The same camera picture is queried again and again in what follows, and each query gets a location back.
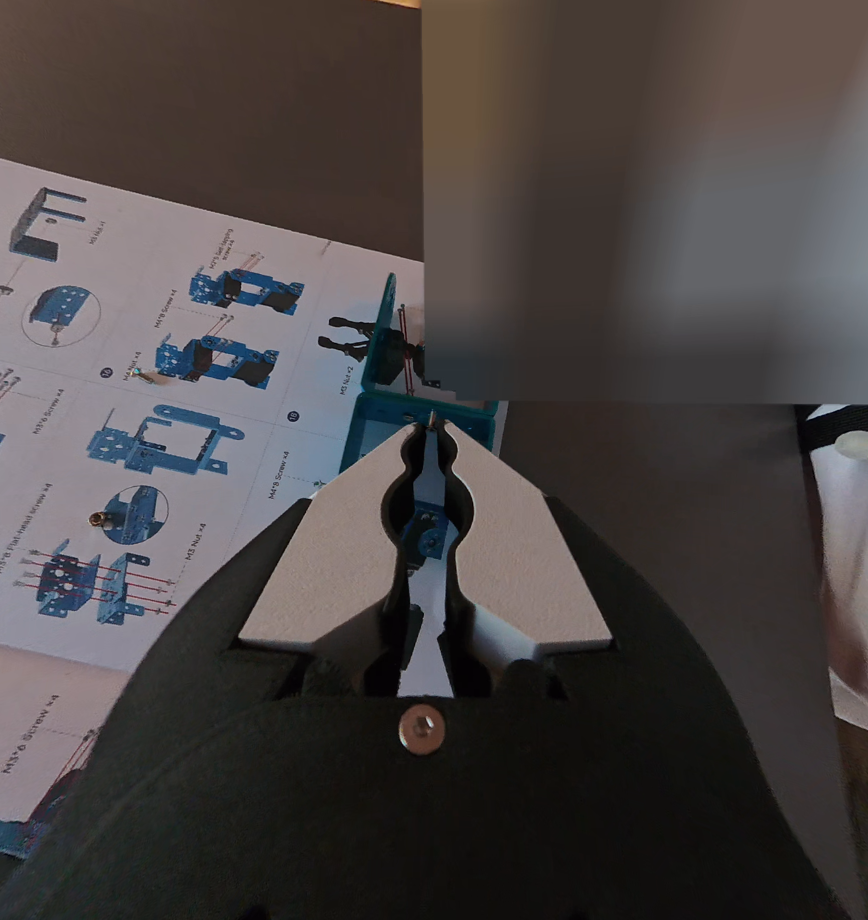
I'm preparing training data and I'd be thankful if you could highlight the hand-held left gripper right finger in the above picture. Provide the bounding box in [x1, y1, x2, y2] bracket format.
[434, 421, 615, 697]

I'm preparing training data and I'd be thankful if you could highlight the white assembly instruction booklet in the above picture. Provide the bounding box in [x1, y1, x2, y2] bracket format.
[0, 154, 510, 860]

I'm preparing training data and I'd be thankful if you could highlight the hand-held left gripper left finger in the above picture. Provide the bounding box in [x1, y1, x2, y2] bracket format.
[239, 423, 425, 695]

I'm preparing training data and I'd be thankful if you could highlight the black harness strap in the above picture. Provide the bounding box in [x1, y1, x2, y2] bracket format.
[797, 404, 868, 455]

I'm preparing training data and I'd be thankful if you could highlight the person's white shirt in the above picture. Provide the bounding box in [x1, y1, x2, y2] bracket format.
[797, 404, 868, 741]

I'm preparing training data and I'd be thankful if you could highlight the teal metal bracket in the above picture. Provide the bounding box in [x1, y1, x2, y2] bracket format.
[339, 272, 500, 475]

